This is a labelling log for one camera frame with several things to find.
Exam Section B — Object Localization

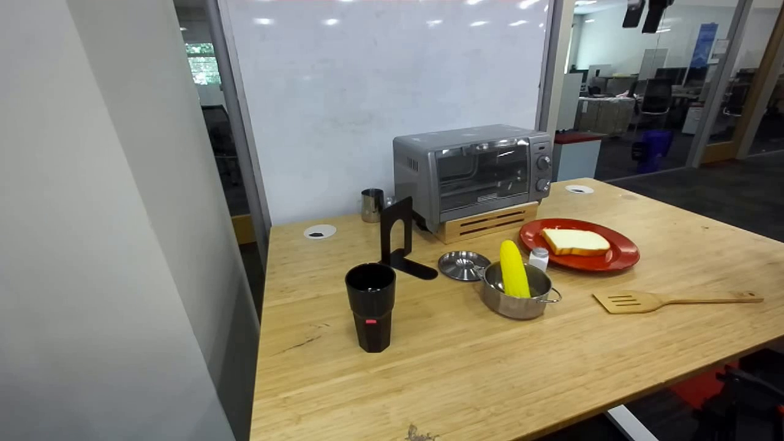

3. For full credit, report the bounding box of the black metal bookend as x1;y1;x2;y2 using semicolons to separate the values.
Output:
375;197;441;282

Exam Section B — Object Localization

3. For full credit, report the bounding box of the silver toaster oven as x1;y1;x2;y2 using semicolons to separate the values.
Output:
393;123;556;233

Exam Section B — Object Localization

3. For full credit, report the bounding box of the black plastic cup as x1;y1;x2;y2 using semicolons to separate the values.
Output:
343;261;400;356

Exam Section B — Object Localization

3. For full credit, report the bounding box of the slatted wooden trivet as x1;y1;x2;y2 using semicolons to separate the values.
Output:
424;201;541;246

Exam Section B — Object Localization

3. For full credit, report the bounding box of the yellow corn cob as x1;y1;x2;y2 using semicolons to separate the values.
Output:
498;237;534;301

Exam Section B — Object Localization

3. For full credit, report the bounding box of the small steel pot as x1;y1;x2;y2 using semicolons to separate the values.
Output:
478;259;564;320

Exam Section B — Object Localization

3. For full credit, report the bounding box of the white salt shaker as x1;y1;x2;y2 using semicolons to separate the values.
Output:
528;246;551;274

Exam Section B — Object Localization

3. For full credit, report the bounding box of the white bread slice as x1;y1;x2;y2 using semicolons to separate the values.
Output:
541;226;612;258

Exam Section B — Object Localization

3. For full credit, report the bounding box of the white cabinet with red top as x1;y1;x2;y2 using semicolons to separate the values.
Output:
551;130;611;183

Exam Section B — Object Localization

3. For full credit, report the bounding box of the red plate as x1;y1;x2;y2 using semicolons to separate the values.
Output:
518;215;643;274

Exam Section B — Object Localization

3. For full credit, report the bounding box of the wooden slotted spatula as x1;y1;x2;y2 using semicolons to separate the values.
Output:
590;288;767;317

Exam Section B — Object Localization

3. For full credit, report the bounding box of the blue bin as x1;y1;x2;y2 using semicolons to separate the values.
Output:
636;124;674;173

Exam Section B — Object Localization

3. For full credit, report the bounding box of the red stand base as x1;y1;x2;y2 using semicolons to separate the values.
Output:
669;357;743;412

